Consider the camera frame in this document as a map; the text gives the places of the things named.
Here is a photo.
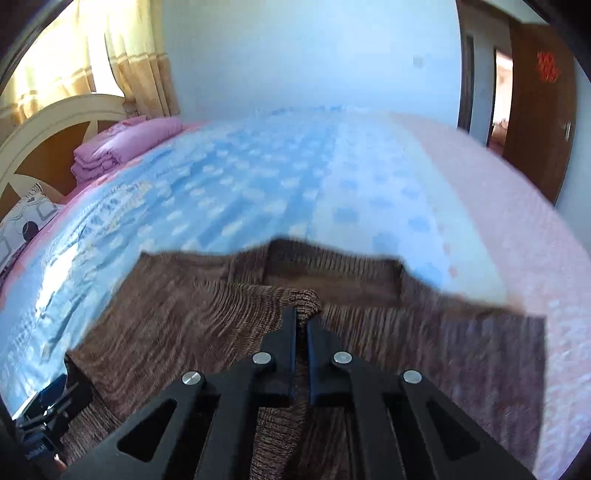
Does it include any yellow curtain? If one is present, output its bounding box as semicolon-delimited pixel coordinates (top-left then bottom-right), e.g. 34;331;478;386
0;0;181;121

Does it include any brown wooden door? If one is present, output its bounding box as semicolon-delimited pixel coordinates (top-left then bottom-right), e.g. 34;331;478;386
503;21;578;204

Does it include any folded pink quilt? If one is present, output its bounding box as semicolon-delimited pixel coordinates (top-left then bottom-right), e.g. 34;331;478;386
71;115;183;183

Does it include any dark wooden door frame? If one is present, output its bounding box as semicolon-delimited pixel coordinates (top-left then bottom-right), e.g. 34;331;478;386
455;0;513;148

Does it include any brown knit sweater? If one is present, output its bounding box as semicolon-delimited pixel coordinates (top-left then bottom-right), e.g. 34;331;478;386
60;237;548;480

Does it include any blue and pink patterned bedsheet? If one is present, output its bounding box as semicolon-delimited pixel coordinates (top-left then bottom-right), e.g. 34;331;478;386
0;106;591;476

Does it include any cream and wood headboard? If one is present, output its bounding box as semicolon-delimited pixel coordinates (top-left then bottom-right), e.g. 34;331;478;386
0;93;134;217

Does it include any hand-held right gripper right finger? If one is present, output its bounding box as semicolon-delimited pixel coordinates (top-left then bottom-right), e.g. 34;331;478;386
307;318;539;480

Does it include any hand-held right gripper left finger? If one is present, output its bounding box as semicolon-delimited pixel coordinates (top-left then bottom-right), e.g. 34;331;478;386
60;307;298;480

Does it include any red door decoration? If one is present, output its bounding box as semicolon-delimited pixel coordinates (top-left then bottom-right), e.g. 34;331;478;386
536;51;558;84

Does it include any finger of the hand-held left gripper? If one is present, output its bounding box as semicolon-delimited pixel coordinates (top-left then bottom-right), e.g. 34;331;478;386
28;354;93;428

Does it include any white patterned pillow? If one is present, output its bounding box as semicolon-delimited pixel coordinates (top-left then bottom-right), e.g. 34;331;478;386
0;182;63;278

